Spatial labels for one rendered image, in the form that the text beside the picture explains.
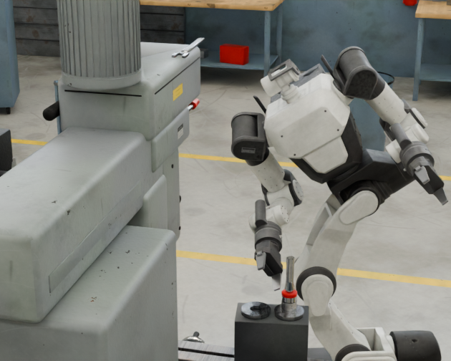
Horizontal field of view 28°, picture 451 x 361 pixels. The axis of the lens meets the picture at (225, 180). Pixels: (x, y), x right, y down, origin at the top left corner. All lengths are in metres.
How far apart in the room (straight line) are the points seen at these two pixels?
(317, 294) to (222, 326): 1.80
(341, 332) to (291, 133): 0.80
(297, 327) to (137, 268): 0.79
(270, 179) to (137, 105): 0.94
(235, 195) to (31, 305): 4.87
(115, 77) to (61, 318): 0.65
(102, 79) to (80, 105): 0.17
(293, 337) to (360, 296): 2.56
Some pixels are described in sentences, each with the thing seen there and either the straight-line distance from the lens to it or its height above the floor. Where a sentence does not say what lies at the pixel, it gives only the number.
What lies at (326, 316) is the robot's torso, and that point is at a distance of 3.21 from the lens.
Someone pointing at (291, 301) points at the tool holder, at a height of 1.18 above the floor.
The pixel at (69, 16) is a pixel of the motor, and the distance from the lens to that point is 2.20.
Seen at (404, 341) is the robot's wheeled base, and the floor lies 0.75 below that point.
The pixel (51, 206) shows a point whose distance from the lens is 1.86.
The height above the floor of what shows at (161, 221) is 1.48.
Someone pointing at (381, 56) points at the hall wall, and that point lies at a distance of 10.08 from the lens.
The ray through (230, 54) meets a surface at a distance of 9.50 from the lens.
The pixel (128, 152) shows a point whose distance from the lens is 2.19.
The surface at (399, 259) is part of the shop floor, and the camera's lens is 5.73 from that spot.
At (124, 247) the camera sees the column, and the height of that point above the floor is 1.56.
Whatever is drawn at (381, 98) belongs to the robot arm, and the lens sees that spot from 2.98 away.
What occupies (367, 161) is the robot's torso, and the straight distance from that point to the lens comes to 3.04.
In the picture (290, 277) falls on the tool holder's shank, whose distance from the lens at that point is 2.67.
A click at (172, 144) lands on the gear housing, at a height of 1.66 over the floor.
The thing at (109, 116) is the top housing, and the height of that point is 1.80.
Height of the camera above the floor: 2.46
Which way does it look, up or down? 21 degrees down
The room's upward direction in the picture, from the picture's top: straight up
